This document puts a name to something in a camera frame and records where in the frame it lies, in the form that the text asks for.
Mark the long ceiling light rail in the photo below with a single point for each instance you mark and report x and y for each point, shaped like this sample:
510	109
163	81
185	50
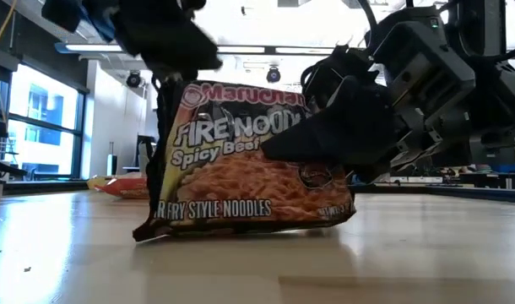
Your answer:
93	47

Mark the black ceiling camera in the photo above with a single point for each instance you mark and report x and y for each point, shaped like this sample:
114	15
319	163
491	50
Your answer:
273	75

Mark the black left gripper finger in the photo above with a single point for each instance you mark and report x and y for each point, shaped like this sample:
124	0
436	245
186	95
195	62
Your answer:
185	75

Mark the black fire noodle pack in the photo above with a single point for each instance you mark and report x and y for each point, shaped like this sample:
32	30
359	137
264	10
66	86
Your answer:
240	181

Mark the wall security camera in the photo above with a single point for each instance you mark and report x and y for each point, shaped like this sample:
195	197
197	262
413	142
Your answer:
133	79

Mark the red Maruchan noodle pack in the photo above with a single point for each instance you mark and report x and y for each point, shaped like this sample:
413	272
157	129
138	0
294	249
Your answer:
126	188

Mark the blue storage crate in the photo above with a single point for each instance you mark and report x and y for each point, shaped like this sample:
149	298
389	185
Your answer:
508	168

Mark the large dark-framed window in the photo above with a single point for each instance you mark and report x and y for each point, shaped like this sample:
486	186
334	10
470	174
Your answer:
42	126

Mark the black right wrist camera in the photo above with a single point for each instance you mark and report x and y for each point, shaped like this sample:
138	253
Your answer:
409	17

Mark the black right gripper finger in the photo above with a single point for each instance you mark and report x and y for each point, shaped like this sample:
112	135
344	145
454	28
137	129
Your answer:
346	126
350	63

